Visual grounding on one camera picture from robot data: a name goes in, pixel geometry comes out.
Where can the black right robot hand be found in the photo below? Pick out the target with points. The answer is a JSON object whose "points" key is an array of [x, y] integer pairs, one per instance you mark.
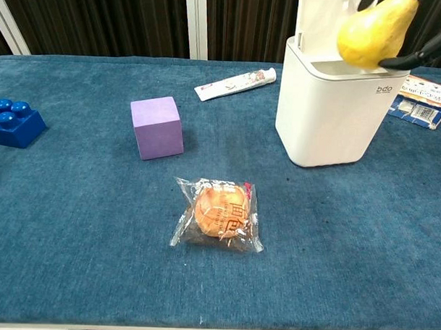
{"points": [[433, 47]]}

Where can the blue toy building brick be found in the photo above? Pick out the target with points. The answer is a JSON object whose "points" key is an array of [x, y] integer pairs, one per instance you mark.
{"points": [[15, 127]]}

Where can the purple foam cube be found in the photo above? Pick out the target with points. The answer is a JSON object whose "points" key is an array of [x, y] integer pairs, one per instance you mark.
{"points": [[158, 130]]}

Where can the blue velvet tablecloth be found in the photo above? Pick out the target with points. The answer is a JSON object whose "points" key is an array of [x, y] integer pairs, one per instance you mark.
{"points": [[77, 210]]}

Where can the blue and orange carton box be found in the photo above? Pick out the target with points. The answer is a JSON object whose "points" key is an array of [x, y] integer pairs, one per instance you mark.
{"points": [[422, 101]]}

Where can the dark pleated curtain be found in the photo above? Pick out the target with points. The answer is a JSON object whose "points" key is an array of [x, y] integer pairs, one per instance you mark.
{"points": [[102, 19]]}

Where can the white slanted frame bar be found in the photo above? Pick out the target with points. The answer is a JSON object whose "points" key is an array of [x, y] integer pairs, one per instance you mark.
{"points": [[11, 27]]}

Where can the white vertical frame post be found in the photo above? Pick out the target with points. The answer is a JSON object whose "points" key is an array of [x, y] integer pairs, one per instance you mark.
{"points": [[196, 24]]}

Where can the white trash bin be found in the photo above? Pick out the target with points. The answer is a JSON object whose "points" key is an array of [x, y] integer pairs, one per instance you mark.
{"points": [[327, 121]]}

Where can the yellow pear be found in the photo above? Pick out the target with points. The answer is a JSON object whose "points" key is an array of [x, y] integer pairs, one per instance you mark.
{"points": [[373, 36]]}

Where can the bread in clear wrapper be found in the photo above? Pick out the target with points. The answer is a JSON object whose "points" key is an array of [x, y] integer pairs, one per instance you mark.
{"points": [[219, 212]]}

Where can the white toothpaste tube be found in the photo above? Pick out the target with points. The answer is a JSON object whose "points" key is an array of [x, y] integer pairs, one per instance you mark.
{"points": [[234, 86]]}

